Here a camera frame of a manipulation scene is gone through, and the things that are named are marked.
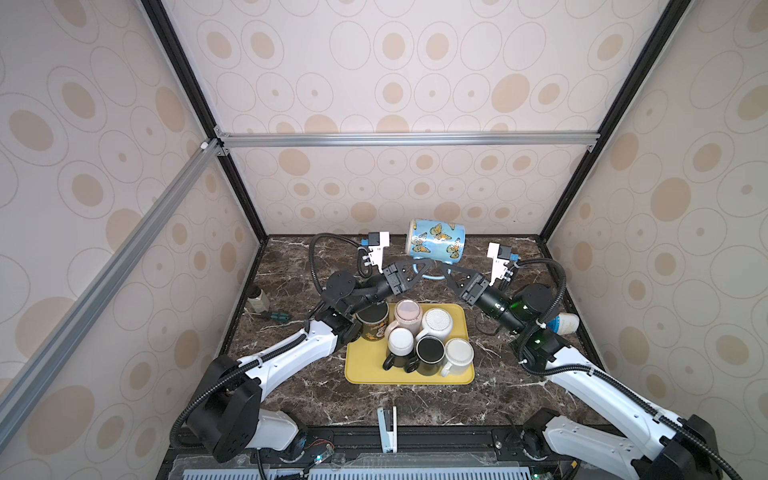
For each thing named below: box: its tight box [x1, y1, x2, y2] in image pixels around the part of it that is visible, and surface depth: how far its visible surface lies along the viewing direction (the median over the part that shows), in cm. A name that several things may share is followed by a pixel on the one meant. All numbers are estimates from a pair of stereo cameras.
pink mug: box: [384, 299, 423, 340], surface depth 87 cm
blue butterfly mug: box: [405, 219, 467, 280], surface depth 62 cm
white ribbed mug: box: [415, 308, 453, 343], surface depth 89 cm
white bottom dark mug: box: [382, 327, 415, 371], surface depth 84 cm
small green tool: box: [261, 312, 290, 322], surface depth 97 cm
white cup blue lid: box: [547, 312, 580, 335], surface depth 91 cm
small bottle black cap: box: [246, 284, 270, 313], surface depth 96 cm
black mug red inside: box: [404, 335, 446, 376], surface depth 83 cm
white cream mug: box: [441, 337, 475, 377], surface depth 83 cm
